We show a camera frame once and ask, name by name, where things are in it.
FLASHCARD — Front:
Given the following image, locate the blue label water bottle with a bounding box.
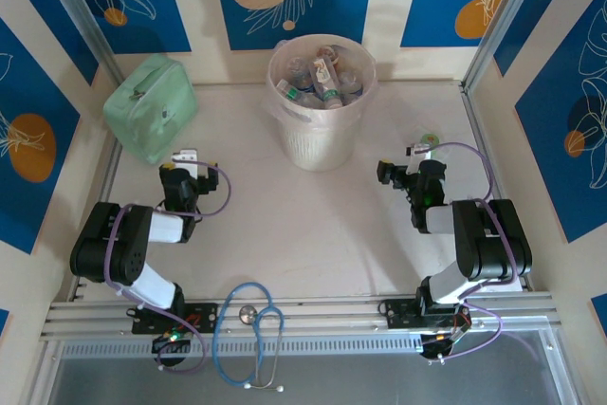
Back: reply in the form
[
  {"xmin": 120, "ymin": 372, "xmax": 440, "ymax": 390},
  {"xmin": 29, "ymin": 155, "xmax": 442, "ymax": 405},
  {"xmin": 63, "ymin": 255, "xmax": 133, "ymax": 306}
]
[{"xmin": 339, "ymin": 70, "xmax": 365, "ymax": 105}]

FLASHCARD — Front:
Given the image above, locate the clear bottle green label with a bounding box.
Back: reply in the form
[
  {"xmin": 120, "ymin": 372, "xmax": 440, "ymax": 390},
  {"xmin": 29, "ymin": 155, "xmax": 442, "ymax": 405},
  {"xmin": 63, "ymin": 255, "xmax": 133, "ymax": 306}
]
[{"xmin": 276, "ymin": 79, "xmax": 307, "ymax": 103}]

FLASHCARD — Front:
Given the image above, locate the white plastic bin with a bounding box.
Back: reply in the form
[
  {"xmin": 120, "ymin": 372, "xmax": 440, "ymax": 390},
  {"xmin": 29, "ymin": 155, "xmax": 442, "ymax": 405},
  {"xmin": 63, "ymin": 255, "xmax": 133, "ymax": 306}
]
[{"xmin": 264, "ymin": 33, "xmax": 379, "ymax": 173}]

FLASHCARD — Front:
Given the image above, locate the mint green zip pouch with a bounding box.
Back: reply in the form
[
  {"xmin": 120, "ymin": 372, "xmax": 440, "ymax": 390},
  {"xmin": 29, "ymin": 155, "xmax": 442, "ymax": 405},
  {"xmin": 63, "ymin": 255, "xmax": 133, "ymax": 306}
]
[{"xmin": 102, "ymin": 54, "xmax": 199, "ymax": 167}]

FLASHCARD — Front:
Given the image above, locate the blue stethoscope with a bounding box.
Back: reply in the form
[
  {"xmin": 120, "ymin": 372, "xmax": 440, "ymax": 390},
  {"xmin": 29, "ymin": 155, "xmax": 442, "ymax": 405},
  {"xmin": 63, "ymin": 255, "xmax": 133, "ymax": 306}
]
[{"xmin": 211, "ymin": 281, "xmax": 286, "ymax": 395}]

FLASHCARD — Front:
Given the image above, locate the grey metal panel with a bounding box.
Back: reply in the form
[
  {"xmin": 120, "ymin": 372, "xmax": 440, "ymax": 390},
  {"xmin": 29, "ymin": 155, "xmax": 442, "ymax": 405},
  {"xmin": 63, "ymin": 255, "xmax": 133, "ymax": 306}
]
[{"xmin": 45, "ymin": 352, "xmax": 582, "ymax": 405}]

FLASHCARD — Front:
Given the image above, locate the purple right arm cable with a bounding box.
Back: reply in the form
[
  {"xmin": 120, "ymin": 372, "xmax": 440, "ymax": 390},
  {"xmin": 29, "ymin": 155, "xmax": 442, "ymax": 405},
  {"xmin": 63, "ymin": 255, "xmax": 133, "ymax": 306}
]
[{"xmin": 424, "ymin": 141, "xmax": 518, "ymax": 363}]

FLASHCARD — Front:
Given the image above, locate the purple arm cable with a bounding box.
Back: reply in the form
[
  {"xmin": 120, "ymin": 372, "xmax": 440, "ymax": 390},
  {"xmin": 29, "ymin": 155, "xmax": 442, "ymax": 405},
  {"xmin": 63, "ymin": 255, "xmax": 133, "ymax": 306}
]
[
  {"xmin": 103, "ymin": 161, "xmax": 233, "ymax": 374},
  {"xmin": 424, "ymin": 141, "xmax": 518, "ymax": 363}
]

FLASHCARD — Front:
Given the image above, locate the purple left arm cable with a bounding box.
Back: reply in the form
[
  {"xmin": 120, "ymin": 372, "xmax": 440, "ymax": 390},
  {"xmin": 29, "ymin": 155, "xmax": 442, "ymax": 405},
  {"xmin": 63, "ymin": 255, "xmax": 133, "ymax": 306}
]
[{"xmin": 103, "ymin": 161, "xmax": 233, "ymax": 374}]

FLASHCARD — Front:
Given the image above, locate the aluminium side rail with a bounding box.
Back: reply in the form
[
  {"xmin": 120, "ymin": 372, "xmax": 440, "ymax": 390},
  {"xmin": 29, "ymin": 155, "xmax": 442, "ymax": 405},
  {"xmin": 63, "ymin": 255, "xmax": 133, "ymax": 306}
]
[
  {"xmin": 458, "ymin": 81, "xmax": 556, "ymax": 300},
  {"xmin": 68, "ymin": 138, "xmax": 125, "ymax": 304}
]

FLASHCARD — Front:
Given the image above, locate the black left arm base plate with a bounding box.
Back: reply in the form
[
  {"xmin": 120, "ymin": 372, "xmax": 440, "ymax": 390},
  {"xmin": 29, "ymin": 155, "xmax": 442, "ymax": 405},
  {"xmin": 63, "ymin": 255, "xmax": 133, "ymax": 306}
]
[{"xmin": 130, "ymin": 301, "xmax": 220, "ymax": 336}]

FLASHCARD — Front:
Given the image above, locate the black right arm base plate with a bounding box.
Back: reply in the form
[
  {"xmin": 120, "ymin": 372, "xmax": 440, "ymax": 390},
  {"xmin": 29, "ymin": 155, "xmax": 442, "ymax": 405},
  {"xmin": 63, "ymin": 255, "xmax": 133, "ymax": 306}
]
[{"xmin": 380, "ymin": 298, "xmax": 470, "ymax": 330}]

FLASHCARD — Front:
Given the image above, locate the aluminium table rail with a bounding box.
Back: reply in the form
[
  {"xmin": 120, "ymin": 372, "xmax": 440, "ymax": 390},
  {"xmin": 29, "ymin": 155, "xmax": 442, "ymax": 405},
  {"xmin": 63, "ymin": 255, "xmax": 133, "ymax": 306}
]
[{"xmin": 40, "ymin": 290, "xmax": 559, "ymax": 344}]

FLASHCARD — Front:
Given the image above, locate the aluminium frame post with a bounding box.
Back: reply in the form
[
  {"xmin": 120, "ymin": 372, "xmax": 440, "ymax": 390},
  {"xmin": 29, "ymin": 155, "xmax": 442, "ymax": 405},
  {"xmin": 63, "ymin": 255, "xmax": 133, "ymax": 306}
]
[
  {"xmin": 33, "ymin": 0, "xmax": 125, "ymax": 88},
  {"xmin": 460, "ymin": 0, "xmax": 540, "ymax": 89}
]

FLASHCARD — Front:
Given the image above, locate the slotted grey cable duct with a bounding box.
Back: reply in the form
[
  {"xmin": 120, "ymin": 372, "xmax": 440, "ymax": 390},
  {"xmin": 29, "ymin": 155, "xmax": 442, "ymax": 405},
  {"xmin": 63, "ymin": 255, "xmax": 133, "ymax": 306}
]
[{"xmin": 60, "ymin": 333, "xmax": 426, "ymax": 359}]

